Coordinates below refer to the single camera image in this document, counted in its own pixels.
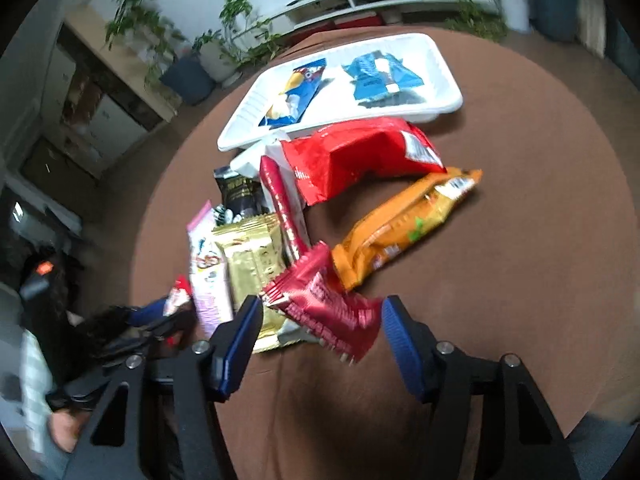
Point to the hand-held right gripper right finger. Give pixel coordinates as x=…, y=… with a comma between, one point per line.
x=400, y=345

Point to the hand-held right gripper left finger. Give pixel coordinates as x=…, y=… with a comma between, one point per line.
x=240, y=350

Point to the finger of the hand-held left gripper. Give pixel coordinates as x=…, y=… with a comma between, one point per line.
x=170, y=327
x=147, y=311

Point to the small red white packet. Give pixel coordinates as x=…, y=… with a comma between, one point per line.
x=177, y=297

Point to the pink snack packet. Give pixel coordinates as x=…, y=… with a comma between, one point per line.
x=207, y=280

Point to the dark red snack packet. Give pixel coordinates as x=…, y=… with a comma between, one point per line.
x=325, y=305

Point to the gold snack packet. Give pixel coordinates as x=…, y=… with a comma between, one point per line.
x=250, y=265

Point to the orange snack bag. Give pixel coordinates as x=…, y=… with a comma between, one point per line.
x=390, y=230

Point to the black snack packet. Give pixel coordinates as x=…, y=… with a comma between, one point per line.
x=242, y=192

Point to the red stick snack packet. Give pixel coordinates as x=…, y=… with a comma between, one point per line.
x=280, y=200

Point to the white plastic tray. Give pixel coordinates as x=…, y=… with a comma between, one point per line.
x=430, y=60

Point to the person's left forearm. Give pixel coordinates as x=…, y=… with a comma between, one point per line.
x=35, y=385

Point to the person's left hand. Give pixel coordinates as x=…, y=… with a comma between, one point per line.
x=65, y=430

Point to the black chair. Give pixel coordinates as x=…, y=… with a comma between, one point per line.
x=42, y=290

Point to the flat white packet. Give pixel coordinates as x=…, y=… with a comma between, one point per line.
x=250, y=160

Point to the large red snack bag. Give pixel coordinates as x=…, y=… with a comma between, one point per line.
x=350, y=155

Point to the wooden cabinet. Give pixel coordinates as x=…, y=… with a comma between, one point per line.
x=107, y=110

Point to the potted plant dark blue pot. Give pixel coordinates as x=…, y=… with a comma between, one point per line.
x=187, y=80

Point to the potted plant white pot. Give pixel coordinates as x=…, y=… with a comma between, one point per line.
x=217, y=60

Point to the blue bird print snack packet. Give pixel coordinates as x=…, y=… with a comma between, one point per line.
x=295, y=95

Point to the blue and white snack packet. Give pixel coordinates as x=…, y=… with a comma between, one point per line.
x=370, y=77

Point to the red box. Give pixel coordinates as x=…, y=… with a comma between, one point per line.
x=350, y=22

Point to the leafy plant tall white pot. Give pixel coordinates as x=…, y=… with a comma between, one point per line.
x=515, y=10

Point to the large plant dark pot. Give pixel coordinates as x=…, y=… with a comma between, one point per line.
x=552, y=7

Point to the beige rolled mat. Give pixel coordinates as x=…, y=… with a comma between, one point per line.
x=592, y=20

